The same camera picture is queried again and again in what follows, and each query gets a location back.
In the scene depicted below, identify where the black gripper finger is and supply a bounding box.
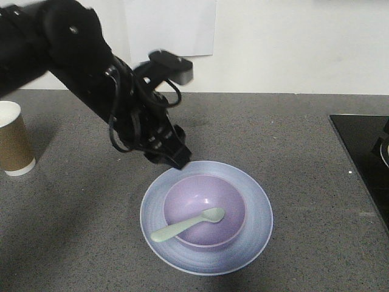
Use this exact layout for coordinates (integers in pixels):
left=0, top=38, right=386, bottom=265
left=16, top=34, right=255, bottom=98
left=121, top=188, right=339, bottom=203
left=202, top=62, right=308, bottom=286
left=170, top=141, right=191, bottom=170
left=144, top=151, right=179, bottom=169

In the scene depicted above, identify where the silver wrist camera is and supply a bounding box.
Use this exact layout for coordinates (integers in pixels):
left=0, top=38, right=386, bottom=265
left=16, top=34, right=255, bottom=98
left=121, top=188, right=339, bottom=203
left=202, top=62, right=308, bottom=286
left=149, top=50, right=193, bottom=85

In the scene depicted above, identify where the black glass stove top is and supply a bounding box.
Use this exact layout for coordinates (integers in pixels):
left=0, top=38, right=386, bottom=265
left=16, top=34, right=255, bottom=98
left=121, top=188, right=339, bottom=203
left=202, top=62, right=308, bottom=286
left=329, top=114, right=388, bottom=229

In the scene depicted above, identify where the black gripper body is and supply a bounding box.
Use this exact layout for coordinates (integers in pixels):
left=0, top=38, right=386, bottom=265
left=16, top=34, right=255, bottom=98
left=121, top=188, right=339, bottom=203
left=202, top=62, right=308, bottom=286
left=121, top=91, right=185, bottom=154

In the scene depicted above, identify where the light blue round plate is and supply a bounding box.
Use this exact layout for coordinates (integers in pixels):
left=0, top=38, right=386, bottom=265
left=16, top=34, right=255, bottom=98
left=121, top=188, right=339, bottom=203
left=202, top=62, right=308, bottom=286
left=140, top=161, right=274, bottom=276

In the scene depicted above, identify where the purple plastic bowl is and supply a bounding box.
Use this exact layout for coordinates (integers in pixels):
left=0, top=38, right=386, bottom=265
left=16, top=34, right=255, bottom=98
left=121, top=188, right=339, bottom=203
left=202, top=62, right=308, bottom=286
left=163, top=174, right=247, bottom=252

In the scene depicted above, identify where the stove burner ring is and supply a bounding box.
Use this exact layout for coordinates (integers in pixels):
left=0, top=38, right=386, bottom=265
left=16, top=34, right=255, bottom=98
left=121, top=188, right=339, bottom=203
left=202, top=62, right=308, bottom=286
left=372, top=137, right=389, bottom=170

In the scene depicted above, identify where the brown paper cup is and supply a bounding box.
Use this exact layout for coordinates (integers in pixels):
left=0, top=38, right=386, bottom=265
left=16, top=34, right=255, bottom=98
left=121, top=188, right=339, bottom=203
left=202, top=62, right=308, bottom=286
left=1, top=101, right=36, bottom=176

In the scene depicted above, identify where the white paper sheet on wall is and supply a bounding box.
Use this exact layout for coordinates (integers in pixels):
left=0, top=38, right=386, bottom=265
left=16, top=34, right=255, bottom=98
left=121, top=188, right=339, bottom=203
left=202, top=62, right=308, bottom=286
left=123, top=0, right=216, bottom=63

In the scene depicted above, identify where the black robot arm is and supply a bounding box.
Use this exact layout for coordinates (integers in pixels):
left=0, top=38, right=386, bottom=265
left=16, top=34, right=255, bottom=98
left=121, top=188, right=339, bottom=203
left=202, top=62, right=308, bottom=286
left=1, top=1, right=193, bottom=169

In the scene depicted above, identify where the pale green plastic spoon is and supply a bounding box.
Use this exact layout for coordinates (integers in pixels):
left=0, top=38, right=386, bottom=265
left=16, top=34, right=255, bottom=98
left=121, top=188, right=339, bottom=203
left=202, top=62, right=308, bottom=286
left=151, top=207, right=225, bottom=243

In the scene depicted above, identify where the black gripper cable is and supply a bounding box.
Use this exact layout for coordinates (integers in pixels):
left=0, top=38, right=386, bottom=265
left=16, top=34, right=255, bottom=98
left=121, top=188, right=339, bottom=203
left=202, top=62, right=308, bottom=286
left=108, top=65, right=183, bottom=154

